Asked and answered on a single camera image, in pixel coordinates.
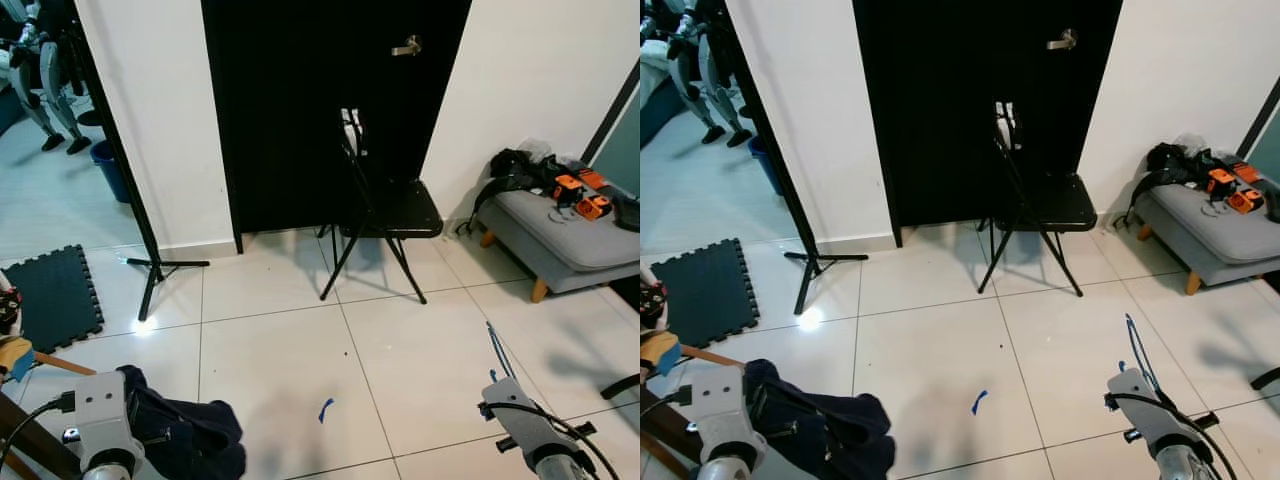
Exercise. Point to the grey humanoid robot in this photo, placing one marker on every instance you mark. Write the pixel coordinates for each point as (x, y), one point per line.
(700, 70)
(50, 80)

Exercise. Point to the orange black battery pack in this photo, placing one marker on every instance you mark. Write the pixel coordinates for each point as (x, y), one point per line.
(594, 207)
(1220, 182)
(568, 187)
(592, 178)
(1247, 201)
(1247, 172)

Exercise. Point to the blue bin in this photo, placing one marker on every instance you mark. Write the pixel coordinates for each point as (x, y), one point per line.
(765, 165)
(110, 175)

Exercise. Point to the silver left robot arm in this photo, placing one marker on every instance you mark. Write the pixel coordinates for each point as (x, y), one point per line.
(110, 470)
(728, 470)

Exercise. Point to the black foam floor mat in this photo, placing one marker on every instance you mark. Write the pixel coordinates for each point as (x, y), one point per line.
(705, 290)
(55, 295)

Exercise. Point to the black fabric bag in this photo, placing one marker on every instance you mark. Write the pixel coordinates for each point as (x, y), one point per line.
(1170, 165)
(515, 170)

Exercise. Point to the clear plastic bag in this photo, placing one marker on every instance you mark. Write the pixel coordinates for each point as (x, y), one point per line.
(1192, 145)
(537, 149)

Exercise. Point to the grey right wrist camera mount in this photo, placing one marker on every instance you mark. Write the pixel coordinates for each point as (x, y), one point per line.
(520, 420)
(1150, 410)

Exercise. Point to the dark wooden furniture edge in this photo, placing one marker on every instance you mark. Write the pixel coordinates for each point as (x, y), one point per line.
(665, 430)
(30, 440)

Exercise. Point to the black folding chair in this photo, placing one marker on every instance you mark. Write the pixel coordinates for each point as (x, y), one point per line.
(1055, 202)
(400, 210)

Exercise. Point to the black stand base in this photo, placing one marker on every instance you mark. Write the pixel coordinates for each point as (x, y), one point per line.
(165, 264)
(825, 257)

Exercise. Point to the dark navy garment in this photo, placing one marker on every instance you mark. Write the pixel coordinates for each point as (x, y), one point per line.
(190, 430)
(830, 425)

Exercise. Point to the blue tape strip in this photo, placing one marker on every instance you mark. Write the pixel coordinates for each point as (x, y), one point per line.
(979, 402)
(326, 410)

